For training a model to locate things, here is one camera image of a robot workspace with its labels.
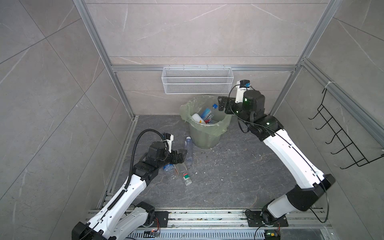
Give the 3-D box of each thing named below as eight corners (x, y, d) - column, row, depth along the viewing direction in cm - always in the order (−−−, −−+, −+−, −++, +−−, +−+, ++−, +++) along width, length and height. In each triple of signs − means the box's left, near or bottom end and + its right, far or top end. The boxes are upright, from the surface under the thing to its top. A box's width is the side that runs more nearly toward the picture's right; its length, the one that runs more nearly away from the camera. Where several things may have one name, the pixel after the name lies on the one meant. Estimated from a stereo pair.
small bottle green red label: (186, 186, 86) (185, 184, 82) (182, 175, 90) (181, 173, 86) (192, 184, 86) (192, 181, 83) (188, 173, 91) (187, 170, 87)
